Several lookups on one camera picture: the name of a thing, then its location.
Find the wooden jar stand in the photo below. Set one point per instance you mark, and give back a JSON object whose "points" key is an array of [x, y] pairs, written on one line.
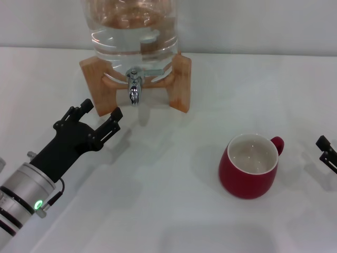
{"points": [[92, 84]]}

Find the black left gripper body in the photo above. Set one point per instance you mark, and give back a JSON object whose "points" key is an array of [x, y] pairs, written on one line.
{"points": [[65, 147]]}

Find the red ceramic cup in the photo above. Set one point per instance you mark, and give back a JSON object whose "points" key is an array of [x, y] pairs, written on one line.
{"points": [[245, 187]]}

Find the clear glass water jar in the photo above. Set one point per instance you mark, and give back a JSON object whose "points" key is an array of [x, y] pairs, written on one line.
{"points": [[118, 39]]}

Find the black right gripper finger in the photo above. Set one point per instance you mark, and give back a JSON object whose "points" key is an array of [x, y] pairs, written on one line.
{"points": [[329, 154]]}

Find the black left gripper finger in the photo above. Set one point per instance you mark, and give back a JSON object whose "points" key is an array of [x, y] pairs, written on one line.
{"points": [[110, 125], [79, 112]]}

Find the chrome faucet with lever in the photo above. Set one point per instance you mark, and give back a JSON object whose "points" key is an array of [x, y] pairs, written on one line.
{"points": [[133, 89]]}

